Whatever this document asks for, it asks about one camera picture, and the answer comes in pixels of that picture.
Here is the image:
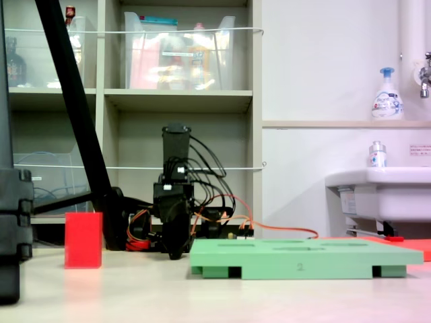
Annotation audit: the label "small orange flat plate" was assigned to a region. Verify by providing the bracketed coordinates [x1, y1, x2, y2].
[399, 239, 431, 262]

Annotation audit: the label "green shape-hole board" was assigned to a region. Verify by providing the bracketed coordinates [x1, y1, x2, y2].
[189, 238, 424, 280]

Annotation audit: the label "circuit board with USB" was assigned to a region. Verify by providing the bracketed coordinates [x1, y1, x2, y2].
[227, 224, 255, 240]

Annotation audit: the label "small clear sanitizer bottle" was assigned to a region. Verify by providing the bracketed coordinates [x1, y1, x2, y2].
[368, 140, 387, 168]

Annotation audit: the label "white cord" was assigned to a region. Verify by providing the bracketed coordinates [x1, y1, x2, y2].
[13, 161, 267, 171]
[5, 27, 265, 36]

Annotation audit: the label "long orange wire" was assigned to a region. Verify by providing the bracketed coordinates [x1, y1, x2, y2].
[193, 194, 320, 240]

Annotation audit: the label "white foam soap bottle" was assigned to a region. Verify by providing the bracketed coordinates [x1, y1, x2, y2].
[371, 67, 405, 121]

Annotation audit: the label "metal faucet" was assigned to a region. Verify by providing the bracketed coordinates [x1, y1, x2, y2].
[413, 52, 431, 99]

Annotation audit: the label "dark glass bottle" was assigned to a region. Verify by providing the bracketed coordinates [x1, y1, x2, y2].
[5, 36, 28, 87]

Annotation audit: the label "white sink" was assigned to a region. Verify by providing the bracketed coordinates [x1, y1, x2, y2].
[325, 166, 431, 236]

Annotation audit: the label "red square block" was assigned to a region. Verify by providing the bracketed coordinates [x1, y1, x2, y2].
[64, 212, 103, 269]

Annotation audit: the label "beige shelf unit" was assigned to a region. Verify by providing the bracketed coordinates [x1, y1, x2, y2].
[0, 0, 263, 250]

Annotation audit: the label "looped black gripper wires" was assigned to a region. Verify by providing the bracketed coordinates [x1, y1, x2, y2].
[187, 134, 227, 179]

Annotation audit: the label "zip bag blue top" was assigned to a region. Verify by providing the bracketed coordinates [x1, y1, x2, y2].
[139, 15, 178, 34]

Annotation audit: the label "clear bin with supplies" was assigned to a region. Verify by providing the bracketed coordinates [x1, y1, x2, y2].
[123, 11, 236, 91]

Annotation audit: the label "long black wire bundle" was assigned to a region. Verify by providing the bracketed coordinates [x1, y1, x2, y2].
[193, 180, 236, 216]

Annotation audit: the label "short orange base wire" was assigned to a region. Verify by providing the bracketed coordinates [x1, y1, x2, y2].
[127, 208, 149, 240]

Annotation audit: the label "clear bin with blue cables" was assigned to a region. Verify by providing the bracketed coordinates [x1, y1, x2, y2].
[13, 144, 95, 218]

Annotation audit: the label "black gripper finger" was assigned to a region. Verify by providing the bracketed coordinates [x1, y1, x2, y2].
[183, 200, 195, 253]
[160, 201, 185, 260]

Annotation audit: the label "black tripod brace strut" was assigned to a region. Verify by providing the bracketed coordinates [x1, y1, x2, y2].
[32, 191, 94, 215]

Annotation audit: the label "notched black tripod leg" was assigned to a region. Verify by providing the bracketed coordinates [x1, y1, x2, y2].
[0, 0, 34, 306]

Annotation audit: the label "red printed base clamp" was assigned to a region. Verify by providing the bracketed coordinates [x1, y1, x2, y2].
[125, 237, 152, 252]

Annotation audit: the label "clear bin with bottles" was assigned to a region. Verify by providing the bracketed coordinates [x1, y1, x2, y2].
[5, 15, 88, 89]

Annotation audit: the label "yellow bottle pink cap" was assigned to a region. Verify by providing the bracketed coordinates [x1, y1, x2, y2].
[188, 22, 216, 90]

